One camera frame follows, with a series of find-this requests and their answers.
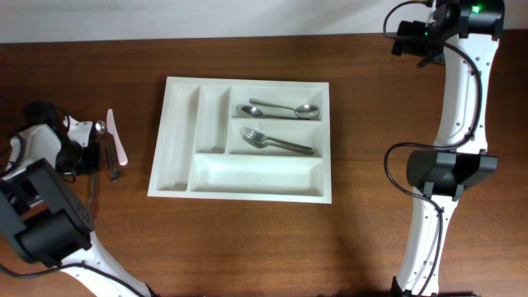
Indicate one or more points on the white plastic cutlery tray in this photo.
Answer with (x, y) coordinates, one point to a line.
(200, 152)

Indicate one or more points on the small silver teaspoon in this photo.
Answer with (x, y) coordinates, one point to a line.
(102, 131)

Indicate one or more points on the silver tablespoon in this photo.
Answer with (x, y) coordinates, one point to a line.
(305, 111)
(253, 112)

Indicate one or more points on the silver fork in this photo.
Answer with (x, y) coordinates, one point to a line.
(260, 137)
(262, 145)

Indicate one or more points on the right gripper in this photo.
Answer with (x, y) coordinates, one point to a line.
(407, 38)

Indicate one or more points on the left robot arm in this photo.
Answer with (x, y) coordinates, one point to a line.
(42, 218)

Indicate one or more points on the small dark teaspoon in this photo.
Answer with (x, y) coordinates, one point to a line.
(114, 170)

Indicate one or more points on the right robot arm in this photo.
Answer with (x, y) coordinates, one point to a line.
(463, 36)

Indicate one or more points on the long metal tongs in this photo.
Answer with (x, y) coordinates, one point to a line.
(93, 183)

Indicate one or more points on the pink plastic knife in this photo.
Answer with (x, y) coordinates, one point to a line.
(112, 129)

